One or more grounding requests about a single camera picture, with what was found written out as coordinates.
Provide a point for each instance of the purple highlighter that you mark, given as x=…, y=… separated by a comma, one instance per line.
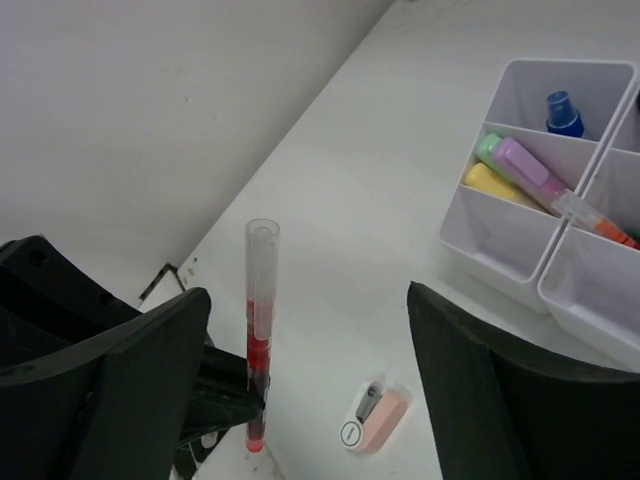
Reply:
x=528, y=173

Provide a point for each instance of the pink mini stapler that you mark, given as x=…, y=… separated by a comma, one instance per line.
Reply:
x=377, y=409

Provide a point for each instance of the red ink pen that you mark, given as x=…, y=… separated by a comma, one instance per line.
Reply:
x=261, y=276

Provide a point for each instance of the right white divided organizer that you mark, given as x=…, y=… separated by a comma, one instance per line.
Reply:
x=591, y=284

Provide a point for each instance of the yellow highlighter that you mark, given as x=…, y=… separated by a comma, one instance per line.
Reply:
x=482, y=178

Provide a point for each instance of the green highlighter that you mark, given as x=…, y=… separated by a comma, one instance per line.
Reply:
x=484, y=153

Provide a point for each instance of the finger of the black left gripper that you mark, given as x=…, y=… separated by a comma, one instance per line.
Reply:
x=222, y=396

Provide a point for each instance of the green ink pen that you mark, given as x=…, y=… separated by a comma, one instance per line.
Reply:
x=632, y=233

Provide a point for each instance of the orange ink pen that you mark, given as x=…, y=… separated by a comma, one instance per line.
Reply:
x=577, y=210

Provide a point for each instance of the left white divided organizer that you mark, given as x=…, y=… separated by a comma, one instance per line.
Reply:
x=507, y=245

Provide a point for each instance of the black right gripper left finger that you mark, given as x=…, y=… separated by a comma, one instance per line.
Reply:
x=109, y=407

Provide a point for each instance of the blue cap spray bottle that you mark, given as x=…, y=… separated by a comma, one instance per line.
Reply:
x=563, y=118

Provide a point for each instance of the white divided organizer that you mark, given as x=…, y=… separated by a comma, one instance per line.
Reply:
x=591, y=284
x=507, y=245

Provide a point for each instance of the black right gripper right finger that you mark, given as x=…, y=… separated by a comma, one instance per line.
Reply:
x=504, y=408

